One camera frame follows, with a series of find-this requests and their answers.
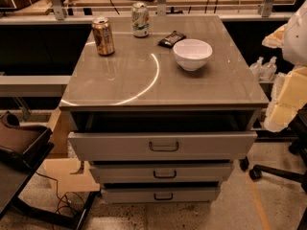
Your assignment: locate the grey bottom drawer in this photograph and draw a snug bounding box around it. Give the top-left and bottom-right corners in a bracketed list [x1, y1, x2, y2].
[102, 187, 221, 204]

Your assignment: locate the grey drawer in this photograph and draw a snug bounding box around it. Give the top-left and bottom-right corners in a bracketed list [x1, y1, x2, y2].
[102, 187, 221, 204]
[90, 163, 233, 184]
[68, 131, 257, 161]

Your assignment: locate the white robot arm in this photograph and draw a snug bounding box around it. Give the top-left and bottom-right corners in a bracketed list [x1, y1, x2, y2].
[282, 1, 307, 66]

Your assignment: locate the grey drawer cabinet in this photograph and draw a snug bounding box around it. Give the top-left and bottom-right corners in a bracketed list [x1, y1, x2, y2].
[59, 14, 270, 165]

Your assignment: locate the grey top drawer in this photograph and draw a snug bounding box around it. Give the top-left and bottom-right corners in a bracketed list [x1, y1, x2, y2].
[68, 131, 257, 161]

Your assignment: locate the grey middle drawer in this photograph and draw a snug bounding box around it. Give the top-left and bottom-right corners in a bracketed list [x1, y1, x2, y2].
[90, 163, 233, 184]

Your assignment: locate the white bowl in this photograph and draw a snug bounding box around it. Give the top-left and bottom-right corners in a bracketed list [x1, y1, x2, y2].
[173, 39, 213, 71]

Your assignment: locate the black snack bar wrapper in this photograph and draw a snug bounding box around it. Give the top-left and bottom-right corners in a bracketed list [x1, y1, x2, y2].
[158, 31, 186, 48]

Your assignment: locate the gold soda can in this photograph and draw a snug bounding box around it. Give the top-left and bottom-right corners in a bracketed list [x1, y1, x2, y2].
[92, 16, 115, 56]

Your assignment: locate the white green soda can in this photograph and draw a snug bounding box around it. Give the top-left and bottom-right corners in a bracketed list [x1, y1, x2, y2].
[131, 2, 149, 37]

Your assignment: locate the left clear pump bottle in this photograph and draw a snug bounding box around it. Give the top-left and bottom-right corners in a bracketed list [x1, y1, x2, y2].
[249, 57, 264, 81]

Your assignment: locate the clear pump bottle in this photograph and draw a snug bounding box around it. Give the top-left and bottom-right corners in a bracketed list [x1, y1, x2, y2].
[249, 57, 264, 81]
[260, 57, 277, 81]

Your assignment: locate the right clear pump bottle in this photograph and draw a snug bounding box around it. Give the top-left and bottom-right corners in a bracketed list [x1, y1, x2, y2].
[260, 57, 277, 81]

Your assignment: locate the black floor cable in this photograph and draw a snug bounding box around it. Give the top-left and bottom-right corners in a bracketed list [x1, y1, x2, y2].
[34, 171, 86, 230]

